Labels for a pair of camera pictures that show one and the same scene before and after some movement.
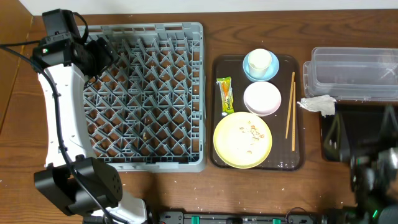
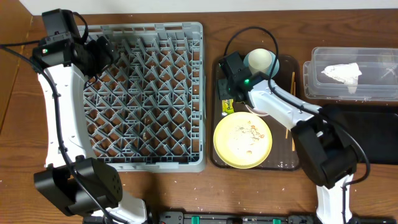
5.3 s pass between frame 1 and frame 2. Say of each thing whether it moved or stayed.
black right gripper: moved
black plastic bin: stayed
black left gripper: stayed
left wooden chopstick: stayed
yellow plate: stayed
